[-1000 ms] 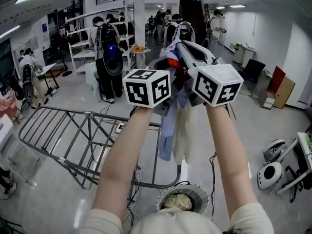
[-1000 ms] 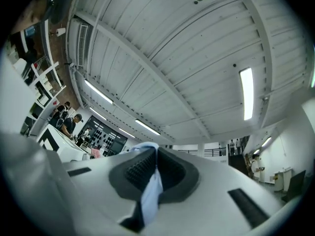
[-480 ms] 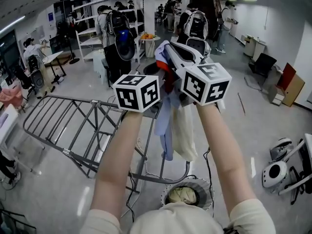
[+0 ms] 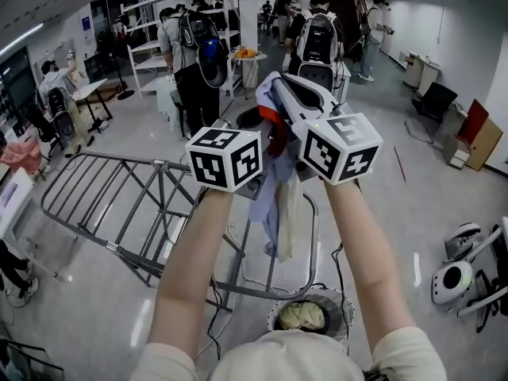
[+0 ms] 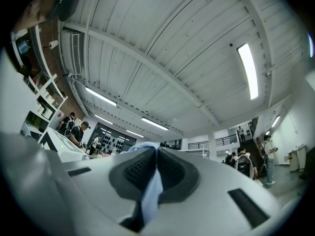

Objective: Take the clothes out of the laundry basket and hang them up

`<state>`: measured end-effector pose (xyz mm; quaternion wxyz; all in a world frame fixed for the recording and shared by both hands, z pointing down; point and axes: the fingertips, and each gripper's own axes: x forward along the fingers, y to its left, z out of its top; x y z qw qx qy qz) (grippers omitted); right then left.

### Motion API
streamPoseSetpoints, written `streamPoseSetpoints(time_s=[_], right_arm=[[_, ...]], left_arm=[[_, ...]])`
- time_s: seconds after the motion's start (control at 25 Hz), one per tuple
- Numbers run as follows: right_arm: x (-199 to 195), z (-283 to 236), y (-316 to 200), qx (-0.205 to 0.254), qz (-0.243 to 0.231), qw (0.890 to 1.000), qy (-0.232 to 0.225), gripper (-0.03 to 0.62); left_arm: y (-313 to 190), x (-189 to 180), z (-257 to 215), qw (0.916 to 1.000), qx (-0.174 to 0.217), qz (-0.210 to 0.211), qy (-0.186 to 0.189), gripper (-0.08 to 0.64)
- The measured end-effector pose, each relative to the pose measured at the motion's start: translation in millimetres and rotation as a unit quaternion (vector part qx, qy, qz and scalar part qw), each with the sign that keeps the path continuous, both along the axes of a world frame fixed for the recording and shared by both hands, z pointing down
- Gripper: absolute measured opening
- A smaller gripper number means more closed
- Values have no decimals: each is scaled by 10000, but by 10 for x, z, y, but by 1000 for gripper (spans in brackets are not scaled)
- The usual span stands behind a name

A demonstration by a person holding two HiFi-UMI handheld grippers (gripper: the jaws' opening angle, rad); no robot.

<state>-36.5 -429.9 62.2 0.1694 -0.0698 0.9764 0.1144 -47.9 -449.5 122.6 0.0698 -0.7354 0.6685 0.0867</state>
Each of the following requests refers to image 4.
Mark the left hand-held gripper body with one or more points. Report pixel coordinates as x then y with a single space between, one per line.
224 161

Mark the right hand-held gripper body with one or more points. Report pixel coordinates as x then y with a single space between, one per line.
337 149

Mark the light blue clothes with red trim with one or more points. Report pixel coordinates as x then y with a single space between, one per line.
264 212

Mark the cream clothes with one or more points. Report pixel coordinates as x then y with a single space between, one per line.
287 220

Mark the round white laundry basket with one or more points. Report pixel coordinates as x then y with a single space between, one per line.
341 316

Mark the pale yellow clothes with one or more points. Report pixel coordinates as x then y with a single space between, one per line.
301 316

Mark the person's right forearm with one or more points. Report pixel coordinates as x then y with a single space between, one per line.
357 252

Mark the person's left forearm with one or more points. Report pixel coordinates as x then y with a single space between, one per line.
186 260

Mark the black round base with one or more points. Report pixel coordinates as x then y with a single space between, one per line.
250 118

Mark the grey metal drying rack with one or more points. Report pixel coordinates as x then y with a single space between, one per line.
160 164

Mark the thin stick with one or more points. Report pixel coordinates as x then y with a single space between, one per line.
400 165

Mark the white stool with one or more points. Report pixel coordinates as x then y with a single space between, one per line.
166 101

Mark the round white side table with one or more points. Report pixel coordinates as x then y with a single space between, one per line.
250 66

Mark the black office chair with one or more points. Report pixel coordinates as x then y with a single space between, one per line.
434 101

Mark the pile of oranges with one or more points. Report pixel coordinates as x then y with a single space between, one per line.
247 52

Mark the white cabinet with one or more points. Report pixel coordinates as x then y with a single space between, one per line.
418 71

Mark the black floor stand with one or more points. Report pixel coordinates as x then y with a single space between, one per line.
126 93

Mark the white metal shelving unit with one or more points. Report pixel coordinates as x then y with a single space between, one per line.
147 62

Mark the red and wooden boards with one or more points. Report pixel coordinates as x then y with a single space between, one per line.
482 137

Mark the folding table with black legs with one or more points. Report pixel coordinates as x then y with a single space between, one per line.
89 87

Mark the person's cream shirt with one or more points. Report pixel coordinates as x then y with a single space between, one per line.
285 355

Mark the pink cloth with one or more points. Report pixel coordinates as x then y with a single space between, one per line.
20 157

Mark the ceiling light strip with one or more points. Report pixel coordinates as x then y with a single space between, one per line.
20 40

